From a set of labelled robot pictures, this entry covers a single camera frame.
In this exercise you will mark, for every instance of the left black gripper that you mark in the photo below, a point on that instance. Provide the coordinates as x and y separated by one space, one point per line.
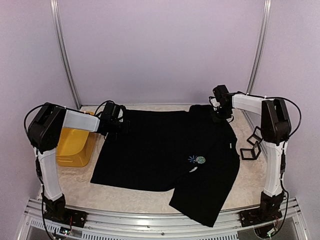
126 129

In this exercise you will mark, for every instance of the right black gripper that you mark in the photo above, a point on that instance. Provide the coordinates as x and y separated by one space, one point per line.
215 119

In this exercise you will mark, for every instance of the green blue round brooch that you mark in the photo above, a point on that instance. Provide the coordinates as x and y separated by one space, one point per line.
200 159

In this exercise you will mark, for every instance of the black t-shirt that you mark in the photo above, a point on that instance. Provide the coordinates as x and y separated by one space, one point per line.
159 151

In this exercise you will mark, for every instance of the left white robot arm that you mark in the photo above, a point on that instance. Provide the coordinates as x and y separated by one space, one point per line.
44 133

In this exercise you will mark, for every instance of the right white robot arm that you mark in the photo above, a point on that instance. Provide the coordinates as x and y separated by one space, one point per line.
275 129

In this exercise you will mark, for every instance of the far black brooch box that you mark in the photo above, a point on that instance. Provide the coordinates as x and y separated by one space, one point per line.
256 136

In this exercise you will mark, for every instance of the black brooch box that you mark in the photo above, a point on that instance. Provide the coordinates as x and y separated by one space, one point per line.
251 154
256 136

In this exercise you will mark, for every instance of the near black brooch box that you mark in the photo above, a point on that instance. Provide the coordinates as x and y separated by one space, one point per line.
251 154

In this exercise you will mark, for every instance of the yellow plastic basket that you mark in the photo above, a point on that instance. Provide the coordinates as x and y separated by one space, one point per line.
76 143

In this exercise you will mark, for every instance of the front aluminium rail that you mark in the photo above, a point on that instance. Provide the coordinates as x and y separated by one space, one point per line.
94 224

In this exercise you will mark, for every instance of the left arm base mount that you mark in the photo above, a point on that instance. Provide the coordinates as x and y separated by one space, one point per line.
67 216

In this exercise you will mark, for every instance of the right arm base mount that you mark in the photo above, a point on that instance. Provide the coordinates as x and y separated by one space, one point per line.
266 212

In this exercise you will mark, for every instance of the right aluminium frame post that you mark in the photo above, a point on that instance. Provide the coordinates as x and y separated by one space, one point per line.
260 45

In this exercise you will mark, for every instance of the aluminium frame post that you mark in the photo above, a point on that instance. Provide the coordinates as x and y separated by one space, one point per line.
54 5
260 45

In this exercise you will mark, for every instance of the left aluminium frame post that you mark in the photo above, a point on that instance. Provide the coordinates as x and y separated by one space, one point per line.
54 5

